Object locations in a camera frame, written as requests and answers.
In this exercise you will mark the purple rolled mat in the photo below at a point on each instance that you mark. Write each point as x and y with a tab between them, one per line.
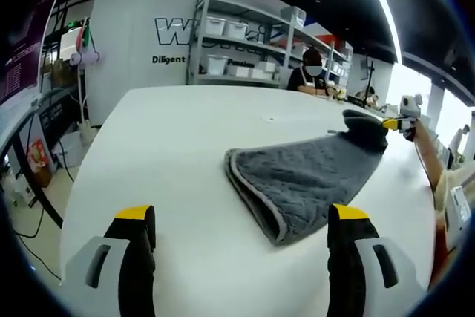
86	58

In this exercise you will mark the white chest-worn device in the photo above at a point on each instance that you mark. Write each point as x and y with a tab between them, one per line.
460	213

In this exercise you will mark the black monitor desk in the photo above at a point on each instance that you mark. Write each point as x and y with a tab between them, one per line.
15	116

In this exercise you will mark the white coat stand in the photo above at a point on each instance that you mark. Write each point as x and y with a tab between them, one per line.
82	101

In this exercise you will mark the brown cardboard box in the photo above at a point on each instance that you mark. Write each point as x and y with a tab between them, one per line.
62	72

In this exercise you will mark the shelf with white bins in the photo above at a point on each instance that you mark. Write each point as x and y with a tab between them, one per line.
215	25

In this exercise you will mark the white floor bin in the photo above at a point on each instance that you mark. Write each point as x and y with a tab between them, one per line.
68	151

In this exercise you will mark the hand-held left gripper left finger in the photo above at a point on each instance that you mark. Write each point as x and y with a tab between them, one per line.
111	287

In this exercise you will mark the white table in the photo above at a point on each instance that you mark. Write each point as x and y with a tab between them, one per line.
185	127

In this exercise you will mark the dark counter cabinet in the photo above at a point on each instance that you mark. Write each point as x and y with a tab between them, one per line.
55	116

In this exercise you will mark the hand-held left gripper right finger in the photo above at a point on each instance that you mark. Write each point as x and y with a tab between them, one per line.
363	287

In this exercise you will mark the grey metal shelf unit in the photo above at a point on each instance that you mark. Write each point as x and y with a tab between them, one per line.
237	40

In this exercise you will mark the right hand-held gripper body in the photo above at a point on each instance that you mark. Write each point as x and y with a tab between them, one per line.
410	105

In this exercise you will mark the red cardboard box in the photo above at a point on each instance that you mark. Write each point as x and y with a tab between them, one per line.
39	161

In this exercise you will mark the green red hanging cloth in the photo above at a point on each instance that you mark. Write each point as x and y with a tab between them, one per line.
84	36

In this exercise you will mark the grey towel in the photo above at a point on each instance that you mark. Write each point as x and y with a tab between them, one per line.
297	172

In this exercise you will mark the person's cream shirt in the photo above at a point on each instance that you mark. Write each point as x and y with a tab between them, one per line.
454	183

